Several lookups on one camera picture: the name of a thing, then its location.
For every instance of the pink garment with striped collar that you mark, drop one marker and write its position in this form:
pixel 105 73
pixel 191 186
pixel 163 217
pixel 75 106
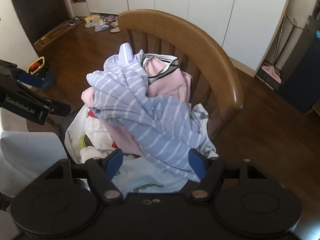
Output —
pixel 170 85

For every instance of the wooden board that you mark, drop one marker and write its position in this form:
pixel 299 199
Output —
pixel 51 36

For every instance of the wooden chair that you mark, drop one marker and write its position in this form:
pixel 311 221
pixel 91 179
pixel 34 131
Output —
pixel 212 50

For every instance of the dark sneaker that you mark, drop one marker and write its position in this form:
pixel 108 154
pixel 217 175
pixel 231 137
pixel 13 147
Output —
pixel 74 21

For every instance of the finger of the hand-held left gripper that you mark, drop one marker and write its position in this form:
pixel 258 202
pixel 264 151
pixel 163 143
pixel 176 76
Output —
pixel 61 110
pixel 30 78

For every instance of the beige slipper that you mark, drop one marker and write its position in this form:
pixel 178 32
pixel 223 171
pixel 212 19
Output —
pixel 115 30
pixel 115 24

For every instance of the dark brown door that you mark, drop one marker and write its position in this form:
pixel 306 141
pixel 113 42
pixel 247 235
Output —
pixel 37 7

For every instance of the white garment with red patch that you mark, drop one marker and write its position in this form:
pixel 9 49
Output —
pixel 96 130

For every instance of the white sneaker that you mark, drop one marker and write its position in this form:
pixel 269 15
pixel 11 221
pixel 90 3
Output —
pixel 101 27

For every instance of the pink dustpan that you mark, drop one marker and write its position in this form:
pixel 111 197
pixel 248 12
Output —
pixel 271 73

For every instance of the white cabinet doors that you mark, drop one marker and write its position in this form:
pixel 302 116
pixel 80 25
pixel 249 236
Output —
pixel 212 17

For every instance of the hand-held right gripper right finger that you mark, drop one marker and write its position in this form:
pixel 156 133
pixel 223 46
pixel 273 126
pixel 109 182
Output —
pixel 197 166

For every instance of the yellow black bag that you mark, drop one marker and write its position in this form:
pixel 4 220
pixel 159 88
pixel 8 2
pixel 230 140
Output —
pixel 40 66

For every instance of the white garment with dark print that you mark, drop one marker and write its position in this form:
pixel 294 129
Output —
pixel 201 120

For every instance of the purple white striped shirt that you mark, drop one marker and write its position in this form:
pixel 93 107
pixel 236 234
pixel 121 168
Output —
pixel 150 115

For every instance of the pink sneaker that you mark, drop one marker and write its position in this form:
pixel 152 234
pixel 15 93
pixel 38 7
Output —
pixel 108 17

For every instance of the dark blue appliance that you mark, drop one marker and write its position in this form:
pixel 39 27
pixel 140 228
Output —
pixel 302 75

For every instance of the pale blue printed garment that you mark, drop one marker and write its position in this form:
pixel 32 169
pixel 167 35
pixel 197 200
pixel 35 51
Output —
pixel 150 180

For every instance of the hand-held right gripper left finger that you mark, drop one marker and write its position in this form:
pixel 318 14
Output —
pixel 115 162

